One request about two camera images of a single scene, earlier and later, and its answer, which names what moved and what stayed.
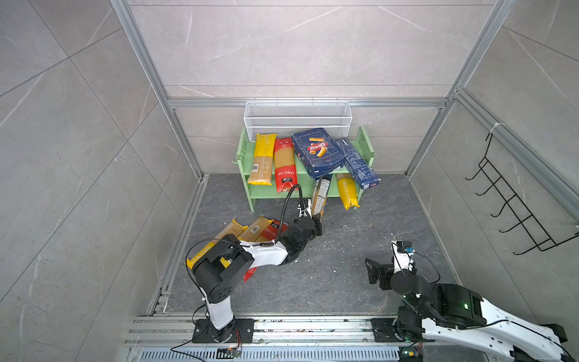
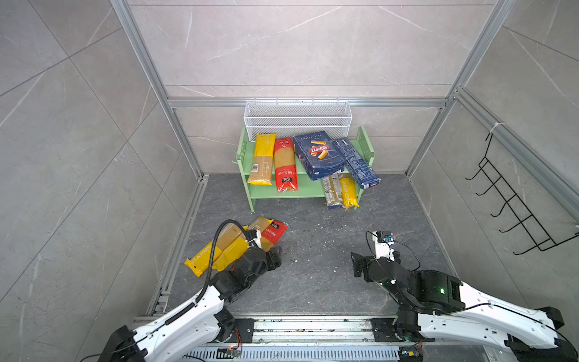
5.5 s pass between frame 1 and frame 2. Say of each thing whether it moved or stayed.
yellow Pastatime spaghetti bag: stayed
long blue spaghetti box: stayed
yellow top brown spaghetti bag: stayed
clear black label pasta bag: moved
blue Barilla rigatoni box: stayed
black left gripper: moved
